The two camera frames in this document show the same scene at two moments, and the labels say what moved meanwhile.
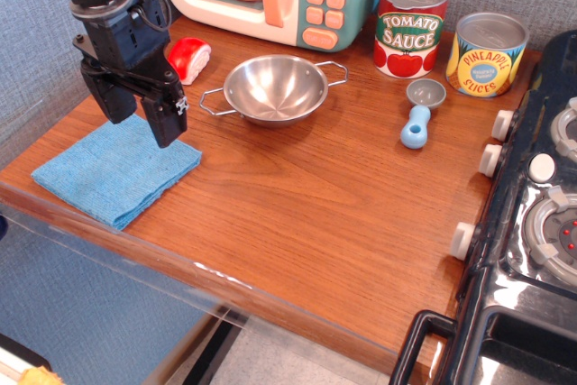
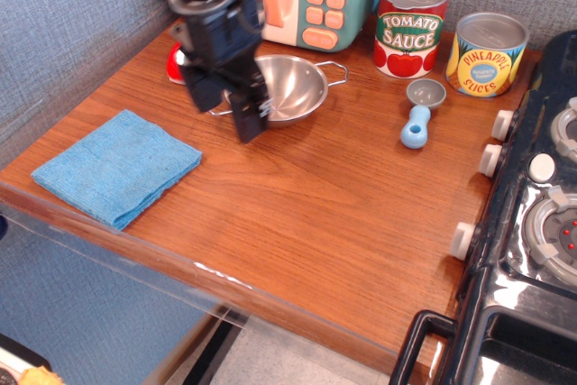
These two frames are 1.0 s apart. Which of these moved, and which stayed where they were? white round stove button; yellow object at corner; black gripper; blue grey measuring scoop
Moved: black gripper
Stayed: white round stove button; yellow object at corner; blue grey measuring scoop
